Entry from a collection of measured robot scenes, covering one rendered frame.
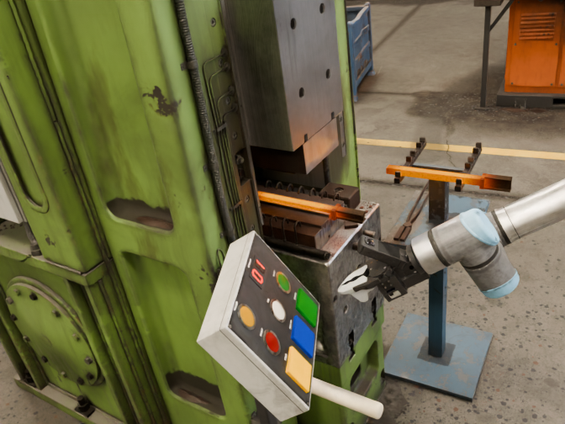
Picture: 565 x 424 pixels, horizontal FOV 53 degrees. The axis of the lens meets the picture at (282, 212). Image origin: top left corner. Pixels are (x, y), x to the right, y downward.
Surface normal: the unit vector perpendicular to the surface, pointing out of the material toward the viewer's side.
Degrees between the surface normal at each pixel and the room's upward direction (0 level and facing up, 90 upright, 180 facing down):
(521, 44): 90
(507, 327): 0
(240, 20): 90
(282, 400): 90
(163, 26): 90
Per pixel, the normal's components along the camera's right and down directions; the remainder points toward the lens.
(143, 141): -0.53, 0.48
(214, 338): -0.12, 0.53
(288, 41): 0.84, 0.18
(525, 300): -0.13, -0.85
